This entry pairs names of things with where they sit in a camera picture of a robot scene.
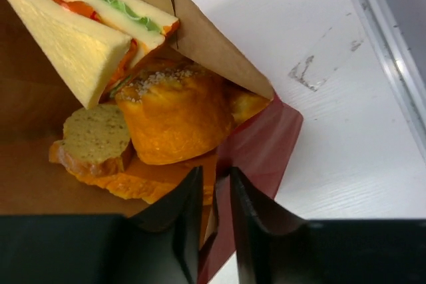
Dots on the fake bread slice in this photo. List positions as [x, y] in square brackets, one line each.
[96, 142]

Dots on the red brown paper bag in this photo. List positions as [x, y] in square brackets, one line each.
[35, 102]

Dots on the flat orange fake pastry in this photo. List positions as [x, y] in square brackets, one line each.
[150, 183]

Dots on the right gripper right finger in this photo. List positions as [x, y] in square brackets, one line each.
[274, 245]

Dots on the sugared round fake bun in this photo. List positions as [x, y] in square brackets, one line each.
[175, 113]

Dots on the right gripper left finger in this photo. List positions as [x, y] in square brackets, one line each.
[157, 245]

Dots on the fake triangle sandwich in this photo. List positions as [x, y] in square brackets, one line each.
[95, 45]

